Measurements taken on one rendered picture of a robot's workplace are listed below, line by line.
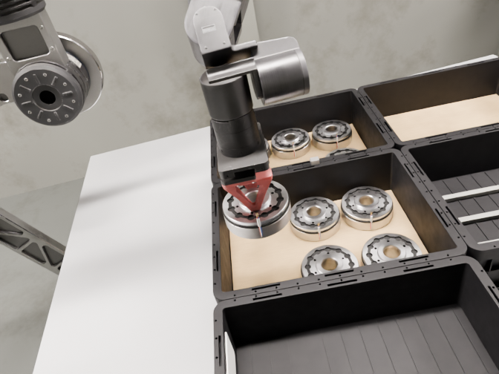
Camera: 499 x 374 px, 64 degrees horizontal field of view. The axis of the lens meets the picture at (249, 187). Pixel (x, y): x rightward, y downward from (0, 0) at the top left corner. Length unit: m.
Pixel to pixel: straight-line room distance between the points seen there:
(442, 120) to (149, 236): 0.84
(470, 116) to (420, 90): 0.14
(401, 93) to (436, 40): 1.85
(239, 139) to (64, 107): 0.55
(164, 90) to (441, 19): 1.79
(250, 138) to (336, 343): 0.36
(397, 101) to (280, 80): 0.73
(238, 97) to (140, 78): 2.12
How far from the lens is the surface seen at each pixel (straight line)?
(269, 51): 0.51
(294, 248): 0.82
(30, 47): 1.00
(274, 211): 0.58
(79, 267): 1.18
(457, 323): 0.74
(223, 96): 0.48
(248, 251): 0.84
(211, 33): 0.50
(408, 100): 1.20
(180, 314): 0.95
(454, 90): 1.25
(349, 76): 2.82
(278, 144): 1.07
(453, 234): 0.72
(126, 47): 2.54
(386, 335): 0.71
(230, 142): 0.51
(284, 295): 0.63
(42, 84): 0.98
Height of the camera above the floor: 1.44
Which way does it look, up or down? 38 degrees down
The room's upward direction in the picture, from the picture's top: 13 degrees counter-clockwise
